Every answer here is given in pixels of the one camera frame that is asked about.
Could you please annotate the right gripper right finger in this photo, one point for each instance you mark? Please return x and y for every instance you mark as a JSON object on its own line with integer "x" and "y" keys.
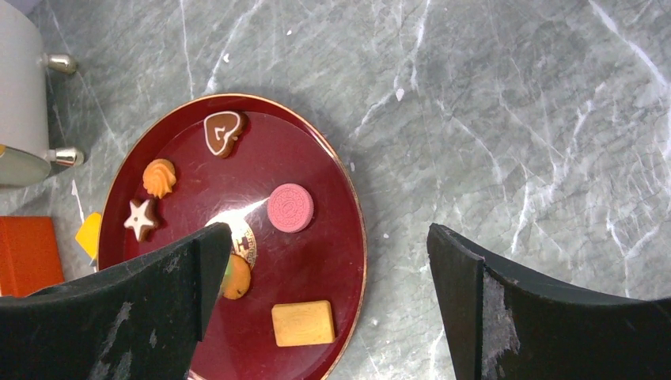
{"x": 503, "y": 320}

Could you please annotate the yellow rectangular biscuit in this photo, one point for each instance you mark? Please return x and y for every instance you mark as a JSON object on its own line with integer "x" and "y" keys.
{"x": 303, "y": 323}

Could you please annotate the brown star cookie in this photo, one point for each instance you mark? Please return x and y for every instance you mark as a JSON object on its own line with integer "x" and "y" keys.
{"x": 142, "y": 219}

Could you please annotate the brown heart cookie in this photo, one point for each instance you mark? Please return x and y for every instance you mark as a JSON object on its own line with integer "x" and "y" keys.
{"x": 222, "y": 130}

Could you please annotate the dark red round plate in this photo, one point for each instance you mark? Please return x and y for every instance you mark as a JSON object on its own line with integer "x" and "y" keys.
{"x": 325, "y": 261}

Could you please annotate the yellow sponge cube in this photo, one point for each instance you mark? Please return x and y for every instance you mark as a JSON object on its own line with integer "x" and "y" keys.
{"x": 88, "y": 235}

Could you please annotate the orange chip cookie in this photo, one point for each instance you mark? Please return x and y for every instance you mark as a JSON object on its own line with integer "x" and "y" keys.
{"x": 237, "y": 278}

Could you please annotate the pink round cookie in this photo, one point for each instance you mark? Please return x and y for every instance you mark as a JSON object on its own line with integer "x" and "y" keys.
{"x": 290, "y": 208}

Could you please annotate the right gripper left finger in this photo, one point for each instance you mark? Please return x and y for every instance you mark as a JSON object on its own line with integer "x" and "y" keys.
{"x": 141, "y": 319}

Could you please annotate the round mini drawer cabinet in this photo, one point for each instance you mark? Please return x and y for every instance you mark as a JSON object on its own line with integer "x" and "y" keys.
{"x": 26, "y": 156}

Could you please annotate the orange swirl cookie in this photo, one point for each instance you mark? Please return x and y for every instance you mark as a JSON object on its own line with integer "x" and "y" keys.
{"x": 159, "y": 177}

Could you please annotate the orange cookie box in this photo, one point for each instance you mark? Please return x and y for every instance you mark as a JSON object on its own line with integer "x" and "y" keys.
{"x": 30, "y": 258}

